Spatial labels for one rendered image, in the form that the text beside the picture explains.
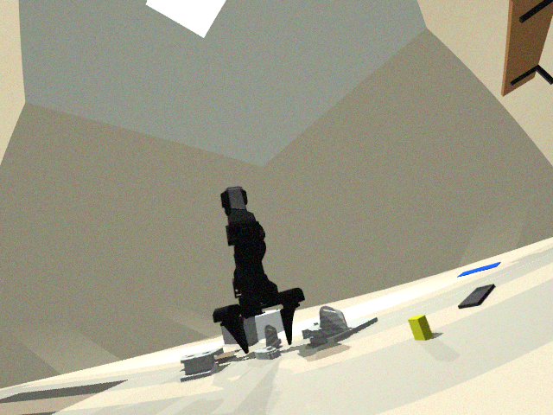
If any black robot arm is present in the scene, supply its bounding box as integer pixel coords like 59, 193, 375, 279
221, 186, 278, 300

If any yellow rectangular block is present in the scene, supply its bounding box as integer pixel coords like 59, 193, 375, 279
408, 315, 433, 341

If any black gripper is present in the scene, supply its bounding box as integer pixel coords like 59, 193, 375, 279
213, 269, 305, 354

